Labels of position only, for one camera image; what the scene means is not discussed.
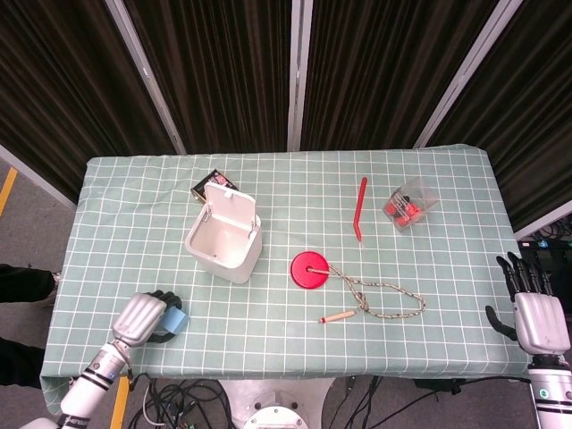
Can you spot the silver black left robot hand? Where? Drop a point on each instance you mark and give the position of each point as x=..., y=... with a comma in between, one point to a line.
x=138, y=317

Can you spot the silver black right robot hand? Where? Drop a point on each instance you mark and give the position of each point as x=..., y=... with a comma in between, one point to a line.
x=538, y=322

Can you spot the blue cube block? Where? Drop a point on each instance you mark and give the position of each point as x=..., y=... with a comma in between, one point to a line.
x=176, y=322

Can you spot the pink plastic bin lid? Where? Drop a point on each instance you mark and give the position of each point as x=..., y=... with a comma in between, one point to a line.
x=228, y=207

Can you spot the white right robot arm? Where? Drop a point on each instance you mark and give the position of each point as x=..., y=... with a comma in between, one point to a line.
x=552, y=393

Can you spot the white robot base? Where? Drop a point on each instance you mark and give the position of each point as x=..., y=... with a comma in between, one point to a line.
x=277, y=402

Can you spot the white lidded bin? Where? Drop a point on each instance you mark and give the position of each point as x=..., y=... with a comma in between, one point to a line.
x=237, y=263

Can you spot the black power adapter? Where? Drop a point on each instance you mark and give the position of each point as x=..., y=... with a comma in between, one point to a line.
x=438, y=385

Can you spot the black clothed person leg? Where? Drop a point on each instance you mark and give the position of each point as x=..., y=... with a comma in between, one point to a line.
x=22, y=283
x=20, y=362

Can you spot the green checked tablecloth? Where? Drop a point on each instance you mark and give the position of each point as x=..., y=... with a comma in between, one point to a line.
x=286, y=357

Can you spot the black printed carton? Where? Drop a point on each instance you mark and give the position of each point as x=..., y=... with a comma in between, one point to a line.
x=210, y=181

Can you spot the red plastic roller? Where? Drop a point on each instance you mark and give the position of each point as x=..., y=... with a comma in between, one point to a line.
x=415, y=208
x=404, y=218
x=391, y=207

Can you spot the clear plastic box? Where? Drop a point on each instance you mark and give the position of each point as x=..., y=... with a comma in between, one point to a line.
x=424, y=196

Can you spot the red disc with hole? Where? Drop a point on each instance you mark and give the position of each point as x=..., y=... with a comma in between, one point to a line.
x=304, y=279

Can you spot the dark pleated curtain panel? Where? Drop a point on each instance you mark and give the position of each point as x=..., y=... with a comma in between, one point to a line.
x=536, y=134
x=380, y=67
x=58, y=89
x=223, y=67

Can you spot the wooden peg with red tip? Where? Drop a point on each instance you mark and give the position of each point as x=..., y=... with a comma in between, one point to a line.
x=337, y=317

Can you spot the red bent stick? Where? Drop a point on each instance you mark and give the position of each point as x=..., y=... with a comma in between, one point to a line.
x=359, y=201

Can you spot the grey metal partition rail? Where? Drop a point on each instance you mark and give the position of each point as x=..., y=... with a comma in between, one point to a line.
x=36, y=176
x=543, y=225

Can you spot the grey metal partition post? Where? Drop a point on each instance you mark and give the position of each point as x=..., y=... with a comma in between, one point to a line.
x=465, y=80
x=147, y=76
x=299, y=67

